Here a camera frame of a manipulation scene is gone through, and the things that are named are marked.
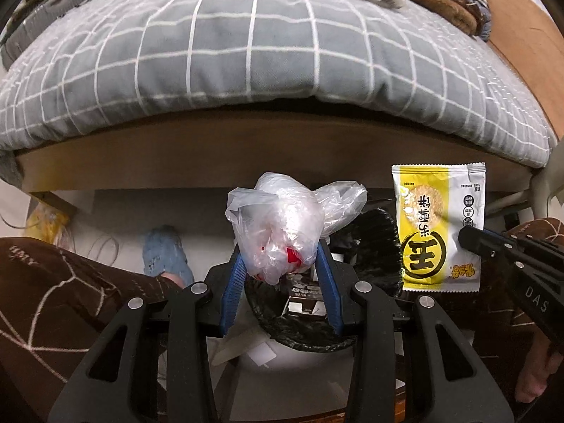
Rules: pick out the person's left blue slipper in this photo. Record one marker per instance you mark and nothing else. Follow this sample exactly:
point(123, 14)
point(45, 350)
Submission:
point(167, 255)

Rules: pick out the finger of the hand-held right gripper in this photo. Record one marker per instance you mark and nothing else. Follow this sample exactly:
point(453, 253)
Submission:
point(478, 240)

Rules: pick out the clear plastic bag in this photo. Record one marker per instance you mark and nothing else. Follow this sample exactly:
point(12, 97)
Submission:
point(282, 220)

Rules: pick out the person's left pajama leg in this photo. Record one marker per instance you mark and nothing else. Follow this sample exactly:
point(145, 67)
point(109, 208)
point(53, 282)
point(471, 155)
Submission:
point(53, 299)

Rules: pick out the yellow snack packet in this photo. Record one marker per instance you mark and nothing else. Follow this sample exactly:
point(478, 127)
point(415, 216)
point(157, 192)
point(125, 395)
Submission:
point(436, 229)

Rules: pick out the person's right hand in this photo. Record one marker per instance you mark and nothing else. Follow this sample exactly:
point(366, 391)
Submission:
point(539, 374)

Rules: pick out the wooden headboard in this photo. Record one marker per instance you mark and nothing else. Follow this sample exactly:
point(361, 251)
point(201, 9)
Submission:
point(524, 44)

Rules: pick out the yellow plastic bag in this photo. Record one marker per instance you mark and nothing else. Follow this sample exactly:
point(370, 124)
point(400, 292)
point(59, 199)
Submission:
point(46, 224)

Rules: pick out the brown carton box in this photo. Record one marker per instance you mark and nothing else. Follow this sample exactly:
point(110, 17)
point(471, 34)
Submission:
point(304, 293)

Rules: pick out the blue striped duvet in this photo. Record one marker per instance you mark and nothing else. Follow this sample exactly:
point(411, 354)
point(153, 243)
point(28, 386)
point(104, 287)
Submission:
point(485, 17)

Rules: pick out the white chair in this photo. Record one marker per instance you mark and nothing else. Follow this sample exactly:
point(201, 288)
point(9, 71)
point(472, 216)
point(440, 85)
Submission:
point(544, 185)

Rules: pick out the white paper scrap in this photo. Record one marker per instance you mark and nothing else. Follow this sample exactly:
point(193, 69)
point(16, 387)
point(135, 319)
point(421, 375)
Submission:
point(260, 354)

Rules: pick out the bed with grey checked sheet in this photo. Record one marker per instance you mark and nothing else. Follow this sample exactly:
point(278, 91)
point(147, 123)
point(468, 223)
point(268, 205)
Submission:
point(264, 53)

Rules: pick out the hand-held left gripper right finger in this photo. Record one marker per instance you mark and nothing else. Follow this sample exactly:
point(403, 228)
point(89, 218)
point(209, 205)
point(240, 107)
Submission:
point(328, 288)

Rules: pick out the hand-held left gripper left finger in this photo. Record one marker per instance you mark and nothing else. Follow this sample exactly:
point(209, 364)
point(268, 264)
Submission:
point(231, 293)

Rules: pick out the trash bin with black liner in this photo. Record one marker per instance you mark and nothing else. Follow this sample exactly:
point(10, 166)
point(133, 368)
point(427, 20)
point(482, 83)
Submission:
point(379, 246)

